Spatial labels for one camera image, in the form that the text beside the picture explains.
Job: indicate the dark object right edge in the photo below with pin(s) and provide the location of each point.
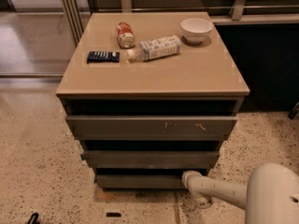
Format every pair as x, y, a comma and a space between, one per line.
293, 113

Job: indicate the clear plastic bottle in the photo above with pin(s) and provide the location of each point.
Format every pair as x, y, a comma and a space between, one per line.
154, 49

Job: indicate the grey bottom drawer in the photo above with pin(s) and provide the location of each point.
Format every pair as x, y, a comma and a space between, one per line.
140, 181

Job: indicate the metal railing frame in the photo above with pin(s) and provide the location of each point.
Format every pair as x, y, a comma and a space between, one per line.
222, 12

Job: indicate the dark blue snack packet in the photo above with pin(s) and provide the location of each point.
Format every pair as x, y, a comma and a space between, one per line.
103, 56

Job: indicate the grey drawer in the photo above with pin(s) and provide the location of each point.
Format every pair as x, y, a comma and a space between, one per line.
140, 181
149, 128
150, 159

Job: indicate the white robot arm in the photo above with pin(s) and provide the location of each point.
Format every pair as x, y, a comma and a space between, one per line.
270, 197

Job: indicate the grey top drawer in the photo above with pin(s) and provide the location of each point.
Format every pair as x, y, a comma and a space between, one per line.
149, 128

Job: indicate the grey three-drawer cabinet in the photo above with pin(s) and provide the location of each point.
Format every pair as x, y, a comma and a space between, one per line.
202, 80

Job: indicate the white ceramic bowl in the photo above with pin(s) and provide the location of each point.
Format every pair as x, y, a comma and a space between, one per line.
196, 30

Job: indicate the red soda can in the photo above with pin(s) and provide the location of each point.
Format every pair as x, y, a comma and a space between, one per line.
125, 35

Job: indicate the grey middle drawer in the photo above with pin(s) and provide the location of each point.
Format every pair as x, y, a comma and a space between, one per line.
150, 159

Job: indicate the black object bottom left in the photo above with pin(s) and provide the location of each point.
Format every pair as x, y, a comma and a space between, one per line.
34, 219

